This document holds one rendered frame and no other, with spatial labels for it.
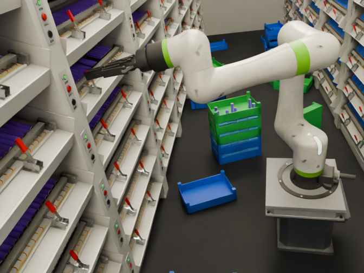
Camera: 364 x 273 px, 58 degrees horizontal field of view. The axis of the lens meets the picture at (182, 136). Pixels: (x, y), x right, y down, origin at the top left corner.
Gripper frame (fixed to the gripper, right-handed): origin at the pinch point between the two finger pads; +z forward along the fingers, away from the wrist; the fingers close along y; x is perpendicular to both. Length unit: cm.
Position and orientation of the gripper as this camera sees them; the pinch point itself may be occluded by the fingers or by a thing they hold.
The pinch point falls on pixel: (95, 72)
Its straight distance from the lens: 117.5
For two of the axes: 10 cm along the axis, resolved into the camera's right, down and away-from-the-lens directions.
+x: -2.9, -8.2, -4.9
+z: -9.5, 1.8, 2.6
